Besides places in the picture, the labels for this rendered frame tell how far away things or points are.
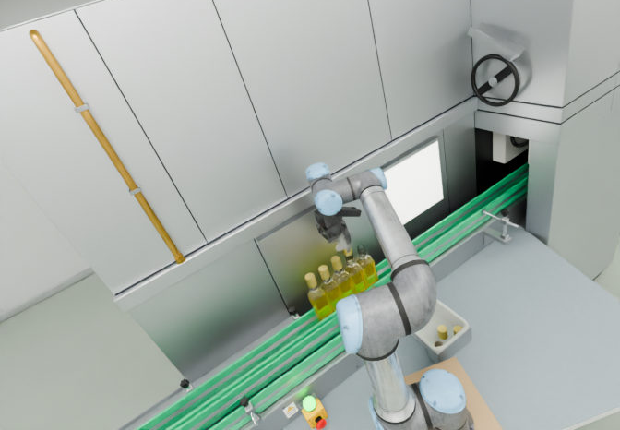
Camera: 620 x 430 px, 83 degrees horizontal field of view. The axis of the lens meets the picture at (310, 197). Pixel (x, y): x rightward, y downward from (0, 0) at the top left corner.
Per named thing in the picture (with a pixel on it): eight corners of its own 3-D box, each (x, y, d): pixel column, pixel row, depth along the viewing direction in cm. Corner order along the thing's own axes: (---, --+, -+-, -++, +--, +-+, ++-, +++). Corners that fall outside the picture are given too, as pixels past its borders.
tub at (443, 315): (428, 304, 151) (425, 290, 147) (472, 339, 133) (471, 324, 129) (397, 327, 146) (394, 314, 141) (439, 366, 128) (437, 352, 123)
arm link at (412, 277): (462, 304, 71) (377, 155, 104) (411, 321, 71) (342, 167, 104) (459, 327, 79) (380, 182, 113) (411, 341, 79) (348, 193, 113)
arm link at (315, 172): (305, 177, 108) (302, 165, 115) (315, 206, 113) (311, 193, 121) (330, 169, 108) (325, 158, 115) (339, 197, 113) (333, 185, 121)
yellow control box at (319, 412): (318, 401, 130) (314, 390, 126) (329, 418, 124) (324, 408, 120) (303, 413, 128) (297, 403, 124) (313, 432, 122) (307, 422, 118)
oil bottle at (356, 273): (363, 292, 150) (352, 256, 139) (372, 300, 145) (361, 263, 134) (352, 300, 148) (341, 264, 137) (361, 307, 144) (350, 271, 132)
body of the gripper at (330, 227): (319, 234, 127) (310, 208, 121) (338, 223, 130) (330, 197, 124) (330, 244, 121) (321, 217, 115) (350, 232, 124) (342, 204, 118)
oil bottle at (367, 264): (374, 285, 151) (364, 248, 140) (382, 292, 147) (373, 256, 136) (363, 292, 150) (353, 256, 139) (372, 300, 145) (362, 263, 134)
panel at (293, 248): (441, 197, 172) (435, 134, 154) (446, 199, 170) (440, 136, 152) (284, 300, 145) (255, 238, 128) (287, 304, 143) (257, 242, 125)
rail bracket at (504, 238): (486, 236, 169) (485, 198, 157) (520, 253, 155) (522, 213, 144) (480, 242, 167) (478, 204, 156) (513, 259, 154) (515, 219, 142)
